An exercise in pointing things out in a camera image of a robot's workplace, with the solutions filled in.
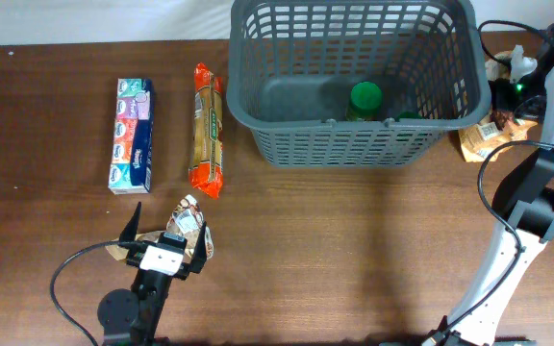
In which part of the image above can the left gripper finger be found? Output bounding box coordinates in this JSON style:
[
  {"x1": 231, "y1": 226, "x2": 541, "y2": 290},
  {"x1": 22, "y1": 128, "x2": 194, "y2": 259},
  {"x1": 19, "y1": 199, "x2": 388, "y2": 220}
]
[
  {"x1": 118, "y1": 202, "x2": 141, "y2": 241},
  {"x1": 190, "y1": 221, "x2": 208, "y2": 273}
]

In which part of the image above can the orange snack bag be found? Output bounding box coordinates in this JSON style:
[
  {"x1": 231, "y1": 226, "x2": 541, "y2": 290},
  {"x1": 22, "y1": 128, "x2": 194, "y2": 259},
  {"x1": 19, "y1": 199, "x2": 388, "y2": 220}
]
[{"x1": 457, "y1": 44, "x2": 539, "y2": 163}]

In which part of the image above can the red spaghetti packet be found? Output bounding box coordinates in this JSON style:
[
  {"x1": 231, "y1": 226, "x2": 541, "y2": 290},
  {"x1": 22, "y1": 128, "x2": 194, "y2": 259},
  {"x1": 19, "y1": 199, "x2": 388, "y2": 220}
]
[{"x1": 189, "y1": 62, "x2": 224, "y2": 199}]

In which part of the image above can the green lid peanut butter jar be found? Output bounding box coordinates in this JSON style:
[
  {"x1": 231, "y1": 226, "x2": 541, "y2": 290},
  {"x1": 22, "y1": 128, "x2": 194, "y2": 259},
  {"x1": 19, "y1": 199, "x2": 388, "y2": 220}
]
[{"x1": 395, "y1": 111, "x2": 422, "y2": 141}]

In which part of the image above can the green lid jar with label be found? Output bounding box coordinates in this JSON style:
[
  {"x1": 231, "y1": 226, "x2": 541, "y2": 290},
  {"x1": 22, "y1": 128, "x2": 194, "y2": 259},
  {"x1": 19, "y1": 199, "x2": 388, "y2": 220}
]
[{"x1": 345, "y1": 82, "x2": 384, "y2": 121}]

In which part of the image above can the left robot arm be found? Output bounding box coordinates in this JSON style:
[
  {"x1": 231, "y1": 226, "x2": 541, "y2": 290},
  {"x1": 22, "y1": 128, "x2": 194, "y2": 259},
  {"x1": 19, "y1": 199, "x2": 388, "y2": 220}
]
[{"x1": 97, "y1": 206, "x2": 208, "y2": 346}]

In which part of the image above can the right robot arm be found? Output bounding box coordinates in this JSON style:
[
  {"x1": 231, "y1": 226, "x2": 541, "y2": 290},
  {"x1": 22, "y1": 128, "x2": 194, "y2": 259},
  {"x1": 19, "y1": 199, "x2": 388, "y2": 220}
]
[{"x1": 421, "y1": 23, "x2": 554, "y2": 345}]

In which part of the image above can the brown white snack bag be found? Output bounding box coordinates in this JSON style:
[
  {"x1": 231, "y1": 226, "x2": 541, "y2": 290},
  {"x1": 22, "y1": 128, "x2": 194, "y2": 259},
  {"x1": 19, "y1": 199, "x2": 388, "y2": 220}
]
[{"x1": 106, "y1": 194, "x2": 214, "y2": 260}]

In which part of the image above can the Kleenex tissue multipack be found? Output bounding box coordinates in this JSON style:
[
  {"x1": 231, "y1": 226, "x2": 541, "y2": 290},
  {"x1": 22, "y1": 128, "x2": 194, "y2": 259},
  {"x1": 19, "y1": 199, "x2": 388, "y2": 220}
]
[{"x1": 108, "y1": 78, "x2": 154, "y2": 194}]

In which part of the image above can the grey plastic basket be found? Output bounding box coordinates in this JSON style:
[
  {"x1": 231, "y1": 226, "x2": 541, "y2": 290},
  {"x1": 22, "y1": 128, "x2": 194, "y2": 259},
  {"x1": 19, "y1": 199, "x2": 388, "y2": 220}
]
[{"x1": 227, "y1": 0, "x2": 491, "y2": 167}]

